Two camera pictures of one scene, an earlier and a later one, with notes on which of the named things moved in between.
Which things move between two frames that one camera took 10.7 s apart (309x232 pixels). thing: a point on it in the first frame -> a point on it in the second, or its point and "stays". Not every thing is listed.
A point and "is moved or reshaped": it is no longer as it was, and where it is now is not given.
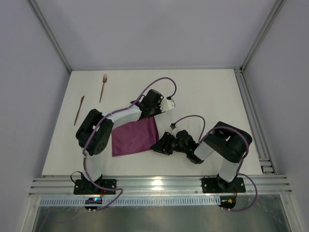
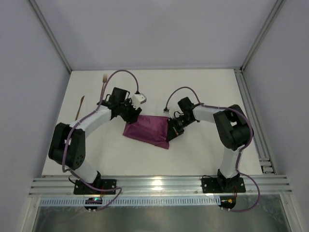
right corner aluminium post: [275, 11] stays
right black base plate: [210, 185] stays
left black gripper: [149, 112] -> [132, 114]
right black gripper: [165, 144] -> [175, 128]
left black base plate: [88, 187] stays
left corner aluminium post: [50, 34] stays
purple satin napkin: [134, 137] is moved or reshaped
